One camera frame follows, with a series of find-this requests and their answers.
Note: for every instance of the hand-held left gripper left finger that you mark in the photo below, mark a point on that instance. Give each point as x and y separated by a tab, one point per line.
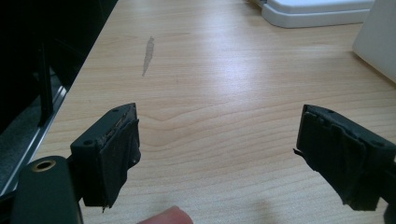
106	155

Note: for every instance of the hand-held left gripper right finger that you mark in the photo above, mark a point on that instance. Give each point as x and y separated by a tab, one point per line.
339	155

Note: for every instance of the black metal stand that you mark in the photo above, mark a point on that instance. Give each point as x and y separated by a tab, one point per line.
45	90

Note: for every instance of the white plastic container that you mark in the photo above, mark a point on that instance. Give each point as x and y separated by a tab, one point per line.
378	37

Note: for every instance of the white plastic tray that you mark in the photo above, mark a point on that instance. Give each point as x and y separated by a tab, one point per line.
311	14

